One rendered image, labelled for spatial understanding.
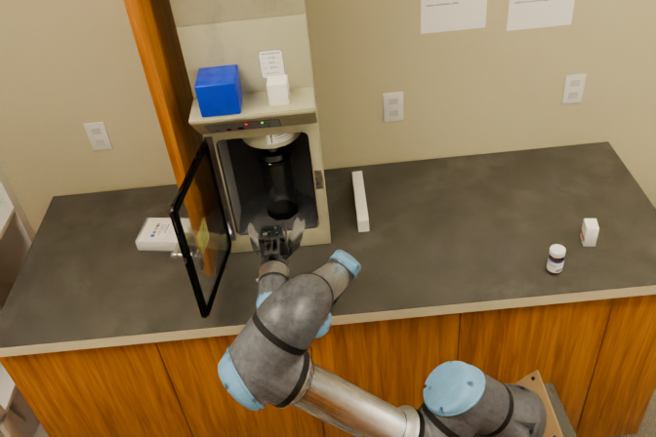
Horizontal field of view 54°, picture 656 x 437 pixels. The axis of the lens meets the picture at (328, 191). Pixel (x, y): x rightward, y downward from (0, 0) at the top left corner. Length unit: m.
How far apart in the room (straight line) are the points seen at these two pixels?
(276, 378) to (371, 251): 0.92
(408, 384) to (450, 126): 0.91
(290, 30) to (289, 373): 0.86
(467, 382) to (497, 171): 1.16
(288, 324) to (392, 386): 1.10
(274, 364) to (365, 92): 1.29
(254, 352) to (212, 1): 0.86
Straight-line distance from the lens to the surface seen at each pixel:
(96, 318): 2.04
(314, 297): 1.17
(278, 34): 1.66
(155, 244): 2.16
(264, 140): 1.84
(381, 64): 2.20
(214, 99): 1.63
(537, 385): 1.52
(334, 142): 2.34
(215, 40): 1.67
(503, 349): 2.13
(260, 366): 1.16
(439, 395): 1.36
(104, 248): 2.26
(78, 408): 2.33
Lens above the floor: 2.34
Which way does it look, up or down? 38 degrees down
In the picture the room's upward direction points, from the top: 6 degrees counter-clockwise
